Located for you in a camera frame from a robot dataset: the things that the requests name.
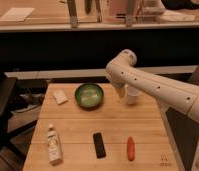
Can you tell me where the green ceramic bowl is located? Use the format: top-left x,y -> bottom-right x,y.
75,83 -> 104,109

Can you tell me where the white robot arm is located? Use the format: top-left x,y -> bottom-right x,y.
106,49 -> 199,171

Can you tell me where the white paper cup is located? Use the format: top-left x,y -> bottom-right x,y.
125,85 -> 141,105

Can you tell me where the orange carrot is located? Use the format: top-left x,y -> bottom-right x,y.
127,137 -> 135,161

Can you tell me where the black remote control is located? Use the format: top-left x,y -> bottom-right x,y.
93,133 -> 106,158

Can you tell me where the white sponge block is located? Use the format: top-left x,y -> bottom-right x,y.
53,90 -> 68,105

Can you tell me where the clear plastic bottle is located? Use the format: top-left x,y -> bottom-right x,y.
47,124 -> 62,165

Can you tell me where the white paper sheet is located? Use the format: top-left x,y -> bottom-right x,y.
0,7 -> 34,22

